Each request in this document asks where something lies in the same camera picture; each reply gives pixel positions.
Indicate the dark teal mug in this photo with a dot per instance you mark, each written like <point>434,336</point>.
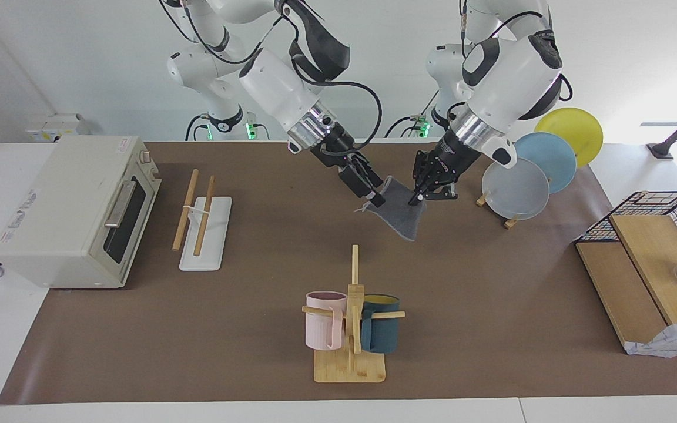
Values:
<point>381,332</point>

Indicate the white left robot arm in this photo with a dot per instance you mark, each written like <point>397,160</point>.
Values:
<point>509,76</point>

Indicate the wooden plate rack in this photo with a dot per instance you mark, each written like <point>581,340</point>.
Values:
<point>512,223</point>

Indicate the yellow plate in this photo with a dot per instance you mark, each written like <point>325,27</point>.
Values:
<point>576,132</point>

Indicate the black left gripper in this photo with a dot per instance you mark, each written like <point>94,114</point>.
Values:
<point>435,173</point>

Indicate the pink mug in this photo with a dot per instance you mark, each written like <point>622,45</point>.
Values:
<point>322,329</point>

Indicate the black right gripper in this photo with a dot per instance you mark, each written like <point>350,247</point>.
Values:
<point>359,175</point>

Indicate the wooden shelf box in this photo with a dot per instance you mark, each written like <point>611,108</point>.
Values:
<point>626,282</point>

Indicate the light blue plate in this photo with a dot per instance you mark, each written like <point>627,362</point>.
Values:
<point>553,155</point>

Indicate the brown table mat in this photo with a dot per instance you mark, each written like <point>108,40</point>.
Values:
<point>268,264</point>

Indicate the wooden mug tree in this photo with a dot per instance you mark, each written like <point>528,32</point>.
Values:
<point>353,364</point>

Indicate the white towel rack wooden bars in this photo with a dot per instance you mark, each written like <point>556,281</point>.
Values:
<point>206,235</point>

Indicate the white marbled paper sheet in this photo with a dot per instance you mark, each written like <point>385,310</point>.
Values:
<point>667,343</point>

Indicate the grey plate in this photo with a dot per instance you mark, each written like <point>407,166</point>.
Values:
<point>518,191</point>

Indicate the beige toaster oven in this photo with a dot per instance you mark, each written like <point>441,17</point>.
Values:
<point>62,217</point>

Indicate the white power strip box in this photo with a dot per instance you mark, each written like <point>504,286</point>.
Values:
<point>56,126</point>

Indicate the purple and grey towel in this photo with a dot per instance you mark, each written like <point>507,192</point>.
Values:
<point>400,214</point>

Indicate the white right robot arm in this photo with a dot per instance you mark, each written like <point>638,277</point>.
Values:
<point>274,88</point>

